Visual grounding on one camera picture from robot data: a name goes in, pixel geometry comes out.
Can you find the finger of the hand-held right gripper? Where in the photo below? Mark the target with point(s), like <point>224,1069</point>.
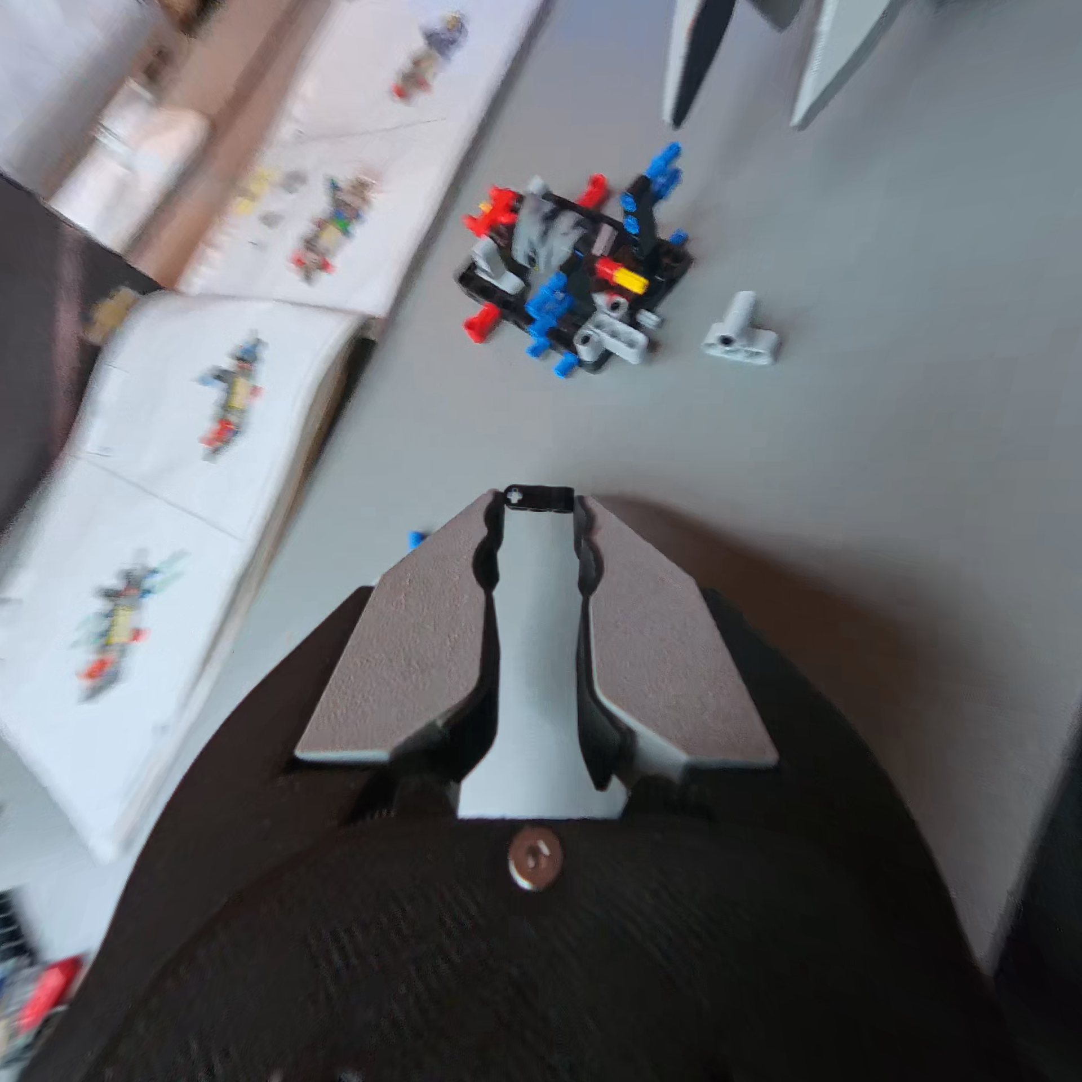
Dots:
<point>837,59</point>
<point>686,59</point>

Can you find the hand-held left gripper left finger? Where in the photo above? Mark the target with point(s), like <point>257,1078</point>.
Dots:
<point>406,642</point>

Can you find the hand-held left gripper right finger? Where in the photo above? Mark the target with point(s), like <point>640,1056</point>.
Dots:
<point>668,659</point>

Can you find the small black lego piece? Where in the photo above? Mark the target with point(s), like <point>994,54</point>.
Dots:
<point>541,497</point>

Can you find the lego chassis assembly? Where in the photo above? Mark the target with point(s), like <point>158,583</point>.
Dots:
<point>575,270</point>

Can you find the grey T-shaped lego connector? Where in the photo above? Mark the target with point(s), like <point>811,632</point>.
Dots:
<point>744,338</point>

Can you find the lego instruction booklet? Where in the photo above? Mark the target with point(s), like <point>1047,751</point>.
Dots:
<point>169,507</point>

